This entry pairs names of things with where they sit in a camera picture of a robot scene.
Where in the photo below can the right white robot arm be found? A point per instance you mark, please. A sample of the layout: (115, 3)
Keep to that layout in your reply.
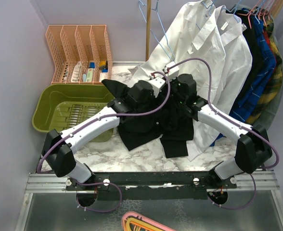
(252, 143)

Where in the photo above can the wooden rack pole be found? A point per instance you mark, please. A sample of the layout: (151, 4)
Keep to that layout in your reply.
(148, 27)

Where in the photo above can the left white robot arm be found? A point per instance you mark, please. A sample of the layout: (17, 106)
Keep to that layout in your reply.
(143, 99)

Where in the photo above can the front white shirt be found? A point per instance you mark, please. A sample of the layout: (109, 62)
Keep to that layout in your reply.
(192, 38)

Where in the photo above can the black mounting rail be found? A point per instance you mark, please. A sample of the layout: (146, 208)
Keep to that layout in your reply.
(165, 185)

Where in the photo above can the peach plastic file organizer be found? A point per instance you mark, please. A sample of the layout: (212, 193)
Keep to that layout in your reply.
(81, 53)

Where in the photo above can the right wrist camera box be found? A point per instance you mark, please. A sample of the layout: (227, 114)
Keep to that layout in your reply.
(171, 70)

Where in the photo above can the pink hanger stack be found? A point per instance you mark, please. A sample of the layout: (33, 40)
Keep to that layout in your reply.
(132, 221)

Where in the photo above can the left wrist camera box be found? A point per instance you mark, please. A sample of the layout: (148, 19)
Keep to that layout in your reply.
(157, 80)

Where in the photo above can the white shirt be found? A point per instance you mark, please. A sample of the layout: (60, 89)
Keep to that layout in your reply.
(238, 63)
(192, 38)

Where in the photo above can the yellow plaid shirt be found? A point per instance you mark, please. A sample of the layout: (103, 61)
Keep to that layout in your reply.
(262, 100)

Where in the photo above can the black shirt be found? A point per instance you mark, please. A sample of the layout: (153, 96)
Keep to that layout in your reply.
(170, 124)
(257, 63)

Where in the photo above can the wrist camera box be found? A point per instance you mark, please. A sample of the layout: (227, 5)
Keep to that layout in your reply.
(171, 70)
(157, 80)

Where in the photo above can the blue plaid shirt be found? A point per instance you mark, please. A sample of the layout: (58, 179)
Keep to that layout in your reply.
(249, 63)

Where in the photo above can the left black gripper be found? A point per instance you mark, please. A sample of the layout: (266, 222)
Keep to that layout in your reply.
(159, 103)

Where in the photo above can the black hanging shirt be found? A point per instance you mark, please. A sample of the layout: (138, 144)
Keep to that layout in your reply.
(257, 63)

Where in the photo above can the olive green plastic basin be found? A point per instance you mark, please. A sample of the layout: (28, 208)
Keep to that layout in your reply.
(63, 106)

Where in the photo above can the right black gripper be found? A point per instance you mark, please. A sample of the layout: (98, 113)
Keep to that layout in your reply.
(173, 80)

